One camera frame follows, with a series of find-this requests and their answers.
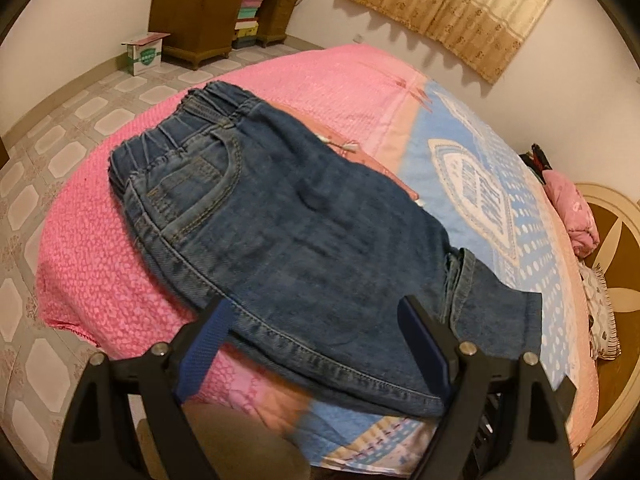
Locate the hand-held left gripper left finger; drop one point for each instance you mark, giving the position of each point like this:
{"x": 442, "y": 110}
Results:
{"x": 205, "y": 345}

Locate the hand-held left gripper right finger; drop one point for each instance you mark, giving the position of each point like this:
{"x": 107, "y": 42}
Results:
{"x": 425, "y": 350}

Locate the blue denim jeans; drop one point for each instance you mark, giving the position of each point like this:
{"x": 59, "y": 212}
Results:
{"x": 300, "y": 240}

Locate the person's grey-clad leg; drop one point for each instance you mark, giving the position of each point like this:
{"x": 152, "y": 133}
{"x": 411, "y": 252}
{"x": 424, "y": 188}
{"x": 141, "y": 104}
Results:
{"x": 240, "y": 440}

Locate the bed with patterned sheet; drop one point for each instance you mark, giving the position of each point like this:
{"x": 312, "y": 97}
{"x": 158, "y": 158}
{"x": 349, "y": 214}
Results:
{"x": 100, "y": 260}

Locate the patterned white pillow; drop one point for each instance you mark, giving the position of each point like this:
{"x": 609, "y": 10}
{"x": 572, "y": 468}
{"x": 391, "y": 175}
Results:
{"x": 600, "y": 310}

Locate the folded pink quilt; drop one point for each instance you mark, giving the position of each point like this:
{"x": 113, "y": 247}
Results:
{"x": 572, "y": 210}

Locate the dark clothes pile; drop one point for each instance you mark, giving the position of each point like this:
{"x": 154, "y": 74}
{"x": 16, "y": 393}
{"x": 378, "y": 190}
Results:
{"x": 537, "y": 160}

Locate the cream and brown headboard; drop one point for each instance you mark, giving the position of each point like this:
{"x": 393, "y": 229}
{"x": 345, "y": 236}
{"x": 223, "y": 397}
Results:
{"x": 620, "y": 240}

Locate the green and white carton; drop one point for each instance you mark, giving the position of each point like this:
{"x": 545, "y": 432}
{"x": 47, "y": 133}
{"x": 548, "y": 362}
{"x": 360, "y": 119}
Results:
{"x": 145, "y": 55}

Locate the stack of colourful boxes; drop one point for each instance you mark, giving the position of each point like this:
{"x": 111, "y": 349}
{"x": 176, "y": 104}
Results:
{"x": 246, "y": 20}

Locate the brown wooden desk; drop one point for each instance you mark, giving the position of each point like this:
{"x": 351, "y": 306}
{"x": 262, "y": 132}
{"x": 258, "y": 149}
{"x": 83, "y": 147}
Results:
{"x": 195, "y": 10}

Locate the beige patterned window curtain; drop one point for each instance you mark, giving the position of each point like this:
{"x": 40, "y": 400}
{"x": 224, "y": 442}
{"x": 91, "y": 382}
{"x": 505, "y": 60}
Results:
{"x": 450, "y": 5}

